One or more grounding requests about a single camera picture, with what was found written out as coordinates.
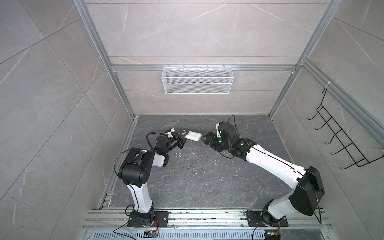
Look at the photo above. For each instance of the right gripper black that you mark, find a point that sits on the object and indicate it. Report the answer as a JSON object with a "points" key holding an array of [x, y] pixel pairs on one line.
{"points": [[210, 139]]}

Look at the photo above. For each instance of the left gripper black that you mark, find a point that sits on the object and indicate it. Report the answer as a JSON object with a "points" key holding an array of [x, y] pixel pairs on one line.
{"points": [[177, 139]]}

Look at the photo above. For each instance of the white remote control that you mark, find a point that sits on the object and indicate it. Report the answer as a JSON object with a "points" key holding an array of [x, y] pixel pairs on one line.
{"points": [[193, 136]]}

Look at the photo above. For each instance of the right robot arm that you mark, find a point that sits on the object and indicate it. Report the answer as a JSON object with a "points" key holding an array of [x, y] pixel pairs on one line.
{"points": [[306, 183]]}

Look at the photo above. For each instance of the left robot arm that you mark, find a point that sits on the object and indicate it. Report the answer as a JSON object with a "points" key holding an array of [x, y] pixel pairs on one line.
{"points": [[136, 168]]}

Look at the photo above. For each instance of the left green circuit board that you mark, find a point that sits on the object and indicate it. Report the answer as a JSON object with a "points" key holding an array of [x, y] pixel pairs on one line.
{"points": [[151, 234]]}

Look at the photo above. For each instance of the green circuit board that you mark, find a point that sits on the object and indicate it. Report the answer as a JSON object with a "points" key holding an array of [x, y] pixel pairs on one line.
{"points": [[272, 235], [151, 234]]}

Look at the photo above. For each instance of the right green circuit board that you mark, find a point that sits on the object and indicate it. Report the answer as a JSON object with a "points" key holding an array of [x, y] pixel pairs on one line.
{"points": [[272, 235]]}

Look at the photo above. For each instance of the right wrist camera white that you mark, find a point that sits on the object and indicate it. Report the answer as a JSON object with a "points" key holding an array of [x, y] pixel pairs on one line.
{"points": [[218, 133]]}

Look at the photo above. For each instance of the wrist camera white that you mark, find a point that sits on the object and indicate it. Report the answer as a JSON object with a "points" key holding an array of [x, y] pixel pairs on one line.
{"points": [[218, 133], [170, 133]]}

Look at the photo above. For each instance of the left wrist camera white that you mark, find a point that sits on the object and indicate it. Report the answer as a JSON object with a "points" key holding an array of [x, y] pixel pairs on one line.
{"points": [[170, 133]]}

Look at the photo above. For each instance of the white wire mesh basket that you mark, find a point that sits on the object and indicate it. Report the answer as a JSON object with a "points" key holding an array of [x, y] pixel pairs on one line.
{"points": [[197, 80]]}

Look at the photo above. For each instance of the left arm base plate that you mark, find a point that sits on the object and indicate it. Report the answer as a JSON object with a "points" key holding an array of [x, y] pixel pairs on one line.
{"points": [[149, 220]]}

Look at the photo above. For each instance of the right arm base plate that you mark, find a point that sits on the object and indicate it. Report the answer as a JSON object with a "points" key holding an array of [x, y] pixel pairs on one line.
{"points": [[260, 219]]}

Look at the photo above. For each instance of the black wire hook rack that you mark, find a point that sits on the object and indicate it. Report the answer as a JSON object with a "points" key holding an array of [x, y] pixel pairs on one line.
{"points": [[338, 132]]}

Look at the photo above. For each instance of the aluminium mounting rail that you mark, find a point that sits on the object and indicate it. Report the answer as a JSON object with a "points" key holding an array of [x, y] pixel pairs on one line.
{"points": [[206, 219]]}

